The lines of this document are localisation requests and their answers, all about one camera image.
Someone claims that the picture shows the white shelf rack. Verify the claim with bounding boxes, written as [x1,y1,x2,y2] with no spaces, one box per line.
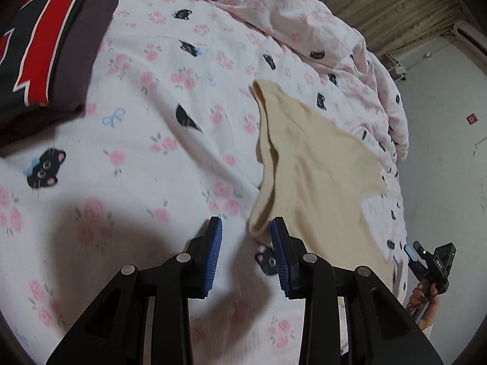
[382,54,408,82]

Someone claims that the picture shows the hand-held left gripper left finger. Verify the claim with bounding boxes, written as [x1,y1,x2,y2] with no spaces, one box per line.
[46,216,223,365]

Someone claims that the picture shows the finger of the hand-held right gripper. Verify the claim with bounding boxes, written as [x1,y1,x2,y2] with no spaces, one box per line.
[404,243,424,275]

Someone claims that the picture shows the beige curtain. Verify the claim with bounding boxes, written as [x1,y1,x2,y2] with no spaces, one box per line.
[310,0,463,56]

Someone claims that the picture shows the cat print pink quilt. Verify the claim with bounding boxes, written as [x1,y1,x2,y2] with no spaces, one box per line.
[101,0,409,164]

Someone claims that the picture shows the red black printed garment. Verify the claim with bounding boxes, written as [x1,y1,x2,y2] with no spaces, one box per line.
[0,0,103,108]

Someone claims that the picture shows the person's right hand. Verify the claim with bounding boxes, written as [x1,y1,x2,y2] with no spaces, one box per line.
[412,282,441,313]

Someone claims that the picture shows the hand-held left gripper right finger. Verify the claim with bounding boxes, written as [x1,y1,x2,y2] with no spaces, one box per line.
[270,216,445,365]

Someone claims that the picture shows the dark grey folded garment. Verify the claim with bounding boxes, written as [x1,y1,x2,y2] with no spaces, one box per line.
[0,0,119,149]

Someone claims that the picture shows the beige knit garment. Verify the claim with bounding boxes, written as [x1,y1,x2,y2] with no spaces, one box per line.
[248,79,394,297]

